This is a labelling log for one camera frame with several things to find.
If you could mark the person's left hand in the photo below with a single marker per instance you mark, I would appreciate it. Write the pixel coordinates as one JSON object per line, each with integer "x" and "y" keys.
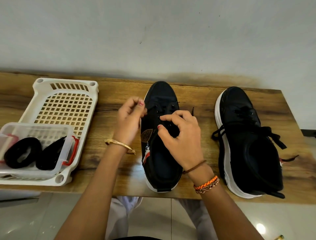
{"x": 127, "y": 123}

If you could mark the person's right hand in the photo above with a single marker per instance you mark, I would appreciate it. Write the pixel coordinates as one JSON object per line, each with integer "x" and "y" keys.
{"x": 186, "y": 141}

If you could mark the black sneaker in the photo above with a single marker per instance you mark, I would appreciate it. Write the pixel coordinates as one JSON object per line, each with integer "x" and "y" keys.
{"x": 163, "y": 168}
{"x": 252, "y": 153}

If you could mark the person's right forearm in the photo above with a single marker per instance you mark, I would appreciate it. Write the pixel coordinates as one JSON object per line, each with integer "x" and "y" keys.
{"x": 227, "y": 212}

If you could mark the person's left forearm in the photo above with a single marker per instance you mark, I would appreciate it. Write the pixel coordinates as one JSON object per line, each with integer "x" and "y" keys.
{"x": 91, "y": 198}

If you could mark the person's black shirt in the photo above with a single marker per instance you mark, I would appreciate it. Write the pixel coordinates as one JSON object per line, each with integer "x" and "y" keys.
{"x": 138, "y": 238}

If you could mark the white plastic lattice basket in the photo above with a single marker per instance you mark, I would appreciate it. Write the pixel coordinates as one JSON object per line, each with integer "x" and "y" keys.
{"x": 64, "y": 106}

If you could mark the black rolled band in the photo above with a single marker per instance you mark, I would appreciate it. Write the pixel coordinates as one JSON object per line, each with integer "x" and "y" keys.
{"x": 12, "y": 158}
{"x": 49, "y": 158}

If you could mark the white box under table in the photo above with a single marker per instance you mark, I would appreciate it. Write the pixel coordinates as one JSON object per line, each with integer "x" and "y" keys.
{"x": 17, "y": 194}

